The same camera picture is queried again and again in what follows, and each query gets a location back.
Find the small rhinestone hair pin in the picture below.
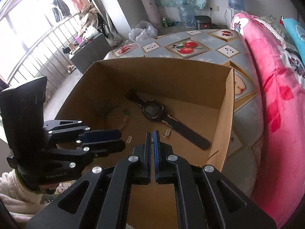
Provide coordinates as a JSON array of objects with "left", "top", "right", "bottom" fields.
[{"left": 126, "top": 135, "right": 132, "bottom": 144}]

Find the fruit pattern tablecloth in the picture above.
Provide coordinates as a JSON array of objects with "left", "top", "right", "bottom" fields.
[{"left": 100, "top": 31, "right": 264, "bottom": 196}]

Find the dark cabinet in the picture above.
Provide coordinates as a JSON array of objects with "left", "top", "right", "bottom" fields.
[{"left": 70, "top": 34, "right": 112, "bottom": 74}]

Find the white plastic bag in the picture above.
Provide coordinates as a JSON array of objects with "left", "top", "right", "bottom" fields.
[{"left": 128, "top": 21, "right": 158, "bottom": 42}]

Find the pink rolled mat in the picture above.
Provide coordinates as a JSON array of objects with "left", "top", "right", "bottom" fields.
[{"left": 141, "top": 0, "right": 163, "bottom": 29}]

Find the brown cardboard box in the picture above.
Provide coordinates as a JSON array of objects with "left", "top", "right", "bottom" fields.
[{"left": 57, "top": 57, "right": 234, "bottom": 228}]

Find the black watch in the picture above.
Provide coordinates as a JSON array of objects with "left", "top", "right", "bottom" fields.
[{"left": 125, "top": 90, "right": 210, "bottom": 150}]

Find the silver rhinestone clip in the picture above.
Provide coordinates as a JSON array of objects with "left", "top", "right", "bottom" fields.
[{"left": 161, "top": 129, "right": 171, "bottom": 139}]

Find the blue pillow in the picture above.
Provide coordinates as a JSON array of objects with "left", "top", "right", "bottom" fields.
[{"left": 283, "top": 18, "right": 305, "bottom": 63}]

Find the pink floral blanket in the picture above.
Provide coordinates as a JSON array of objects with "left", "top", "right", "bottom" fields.
[{"left": 231, "top": 12, "right": 304, "bottom": 228}]

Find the black rice cooker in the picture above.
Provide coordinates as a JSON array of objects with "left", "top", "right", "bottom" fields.
[{"left": 194, "top": 15, "right": 212, "bottom": 30}]

